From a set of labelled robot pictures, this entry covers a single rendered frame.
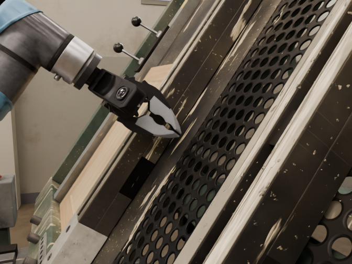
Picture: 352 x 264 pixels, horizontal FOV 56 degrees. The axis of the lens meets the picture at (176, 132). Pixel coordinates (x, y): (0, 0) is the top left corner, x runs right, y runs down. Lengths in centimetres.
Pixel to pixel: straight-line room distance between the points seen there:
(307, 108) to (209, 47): 43
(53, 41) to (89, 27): 324
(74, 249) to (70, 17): 330
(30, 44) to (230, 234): 43
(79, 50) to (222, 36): 31
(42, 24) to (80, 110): 320
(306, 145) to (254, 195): 6
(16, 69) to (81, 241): 34
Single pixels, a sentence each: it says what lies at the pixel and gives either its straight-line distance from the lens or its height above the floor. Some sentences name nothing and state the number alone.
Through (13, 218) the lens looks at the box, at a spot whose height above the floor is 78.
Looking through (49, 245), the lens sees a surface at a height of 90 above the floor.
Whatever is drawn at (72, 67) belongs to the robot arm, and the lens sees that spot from 57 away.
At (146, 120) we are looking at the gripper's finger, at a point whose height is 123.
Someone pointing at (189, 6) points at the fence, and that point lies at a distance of 128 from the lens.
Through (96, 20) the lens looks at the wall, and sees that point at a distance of 383.
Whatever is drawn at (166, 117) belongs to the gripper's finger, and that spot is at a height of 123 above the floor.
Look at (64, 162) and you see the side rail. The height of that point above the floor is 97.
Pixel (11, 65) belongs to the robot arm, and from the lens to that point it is 57.
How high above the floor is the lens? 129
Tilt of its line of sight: 8 degrees down
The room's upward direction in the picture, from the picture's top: straight up
